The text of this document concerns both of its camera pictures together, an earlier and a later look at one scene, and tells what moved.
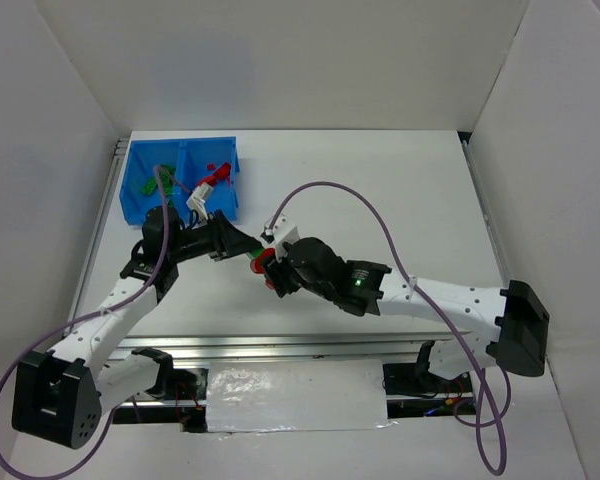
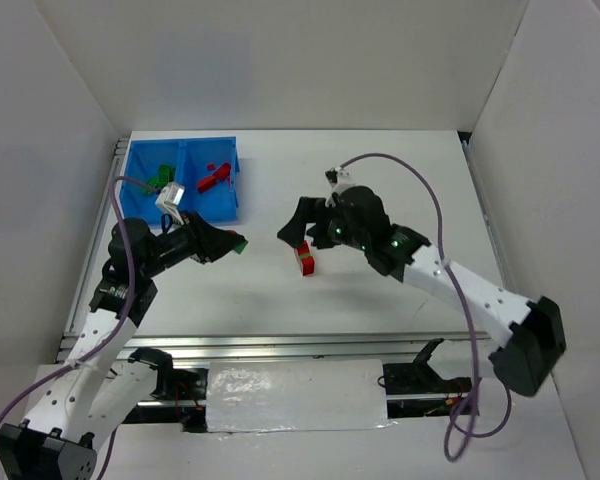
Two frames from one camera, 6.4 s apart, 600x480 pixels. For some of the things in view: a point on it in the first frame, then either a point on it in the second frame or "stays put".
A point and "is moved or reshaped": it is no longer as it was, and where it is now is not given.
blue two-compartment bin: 162,172 stays put
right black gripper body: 274,276 to 318,220
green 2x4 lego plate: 149,186 stays put
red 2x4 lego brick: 223,171 stays put
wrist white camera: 283,232 to 338,179
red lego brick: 210,180 stays put
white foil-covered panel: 301,395 stays put
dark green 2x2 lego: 164,177 stays put
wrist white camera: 197,200 to 172,194
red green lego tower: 258,259 is moved or reshaped
